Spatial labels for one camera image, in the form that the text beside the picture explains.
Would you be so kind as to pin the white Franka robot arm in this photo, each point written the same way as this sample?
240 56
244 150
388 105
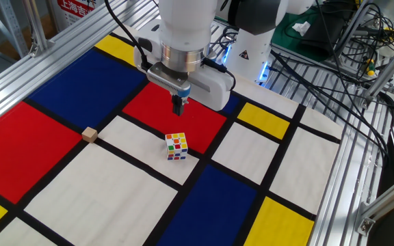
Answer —
183 20

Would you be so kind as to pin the long aluminium frame rail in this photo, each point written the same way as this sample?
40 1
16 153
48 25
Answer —
29 71

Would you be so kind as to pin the aluminium frame post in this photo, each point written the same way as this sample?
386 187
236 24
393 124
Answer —
34 20
388 68
352 29

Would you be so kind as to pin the Rubik's cube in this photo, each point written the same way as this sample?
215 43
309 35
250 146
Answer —
176 147

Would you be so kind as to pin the colour block patterned cloth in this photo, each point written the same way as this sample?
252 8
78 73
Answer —
80 191

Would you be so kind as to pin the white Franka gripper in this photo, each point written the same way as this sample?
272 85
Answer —
214 89

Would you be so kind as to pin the green mat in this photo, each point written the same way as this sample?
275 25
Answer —
282 34

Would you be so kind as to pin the grey perforated shelf upright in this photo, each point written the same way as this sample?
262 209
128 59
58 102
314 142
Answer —
12 24

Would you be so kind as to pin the black bag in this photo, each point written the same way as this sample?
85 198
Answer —
323 34

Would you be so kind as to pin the red white sign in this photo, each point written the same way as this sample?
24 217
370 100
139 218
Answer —
75 10

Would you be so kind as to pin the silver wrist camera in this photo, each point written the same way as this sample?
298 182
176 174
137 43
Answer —
166 80

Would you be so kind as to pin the crumpled white paper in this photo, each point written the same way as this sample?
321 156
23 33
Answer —
301 28

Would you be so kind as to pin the small wooden block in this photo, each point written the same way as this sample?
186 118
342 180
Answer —
89 135

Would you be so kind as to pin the aluminium beam with bracket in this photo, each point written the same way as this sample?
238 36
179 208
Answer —
388 200

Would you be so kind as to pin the yellow green screwdriver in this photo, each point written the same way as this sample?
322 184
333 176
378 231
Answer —
370 68

